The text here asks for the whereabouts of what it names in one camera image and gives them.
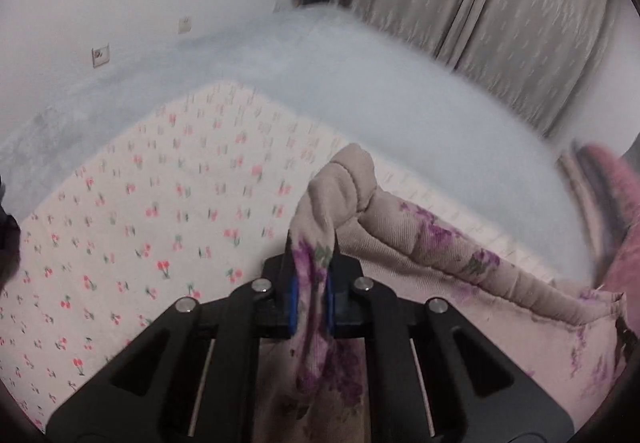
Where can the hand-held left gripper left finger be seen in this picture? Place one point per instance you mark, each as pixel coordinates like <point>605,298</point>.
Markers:
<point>291,305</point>

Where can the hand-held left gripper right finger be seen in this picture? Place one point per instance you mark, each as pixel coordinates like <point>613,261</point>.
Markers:
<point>331,305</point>

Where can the floral padded jacket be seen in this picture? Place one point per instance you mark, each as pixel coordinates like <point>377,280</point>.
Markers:
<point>410,238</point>

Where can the cherry-print bed sheet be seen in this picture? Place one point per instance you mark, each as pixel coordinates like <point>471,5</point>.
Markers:
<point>150,203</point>

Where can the blue-grey bed sheet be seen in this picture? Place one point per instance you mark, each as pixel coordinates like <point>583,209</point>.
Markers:
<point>360,78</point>

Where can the folded pink grey blanket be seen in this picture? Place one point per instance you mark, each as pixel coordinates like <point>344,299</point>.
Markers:
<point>575,173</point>

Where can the black quilted jacket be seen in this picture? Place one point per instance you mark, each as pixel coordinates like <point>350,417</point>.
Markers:
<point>7,233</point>

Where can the pink cloth at right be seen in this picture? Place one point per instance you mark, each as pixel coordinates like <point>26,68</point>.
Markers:
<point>617,193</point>

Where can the white wall socket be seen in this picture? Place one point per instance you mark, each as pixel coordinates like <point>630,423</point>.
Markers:
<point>185,24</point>
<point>100,56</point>

